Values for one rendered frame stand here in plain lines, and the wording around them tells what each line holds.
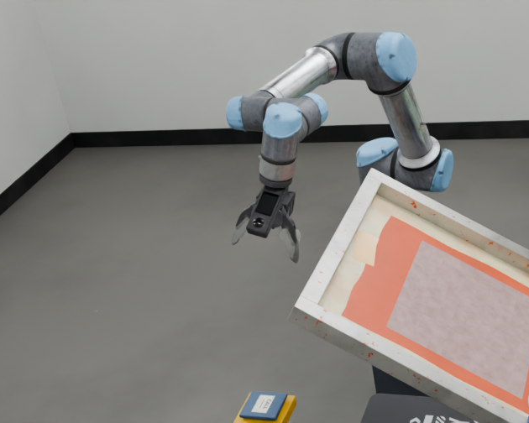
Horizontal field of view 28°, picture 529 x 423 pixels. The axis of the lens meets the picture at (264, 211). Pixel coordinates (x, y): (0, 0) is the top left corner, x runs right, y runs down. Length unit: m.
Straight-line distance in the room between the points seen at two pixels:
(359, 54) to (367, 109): 3.85
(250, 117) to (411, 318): 0.55
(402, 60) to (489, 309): 0.64
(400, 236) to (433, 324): 0.27
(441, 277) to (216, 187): 4.01
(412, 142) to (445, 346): 0.75
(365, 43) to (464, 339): 0.77
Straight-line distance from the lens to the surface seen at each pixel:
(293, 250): 2.28
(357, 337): 2.00
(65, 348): 5.07
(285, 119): 2.13
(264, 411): 2.72
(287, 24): 6.33
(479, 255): 2.45
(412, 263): 2.31
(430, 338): 2.15
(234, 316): 4.95
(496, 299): 2.35
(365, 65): 2.54
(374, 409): 2.69
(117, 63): 6.89
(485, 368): 2.17
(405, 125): 2.69
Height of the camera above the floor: 2.61
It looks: 27 degrees down
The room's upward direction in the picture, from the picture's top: 11 degrees counter-clockwise
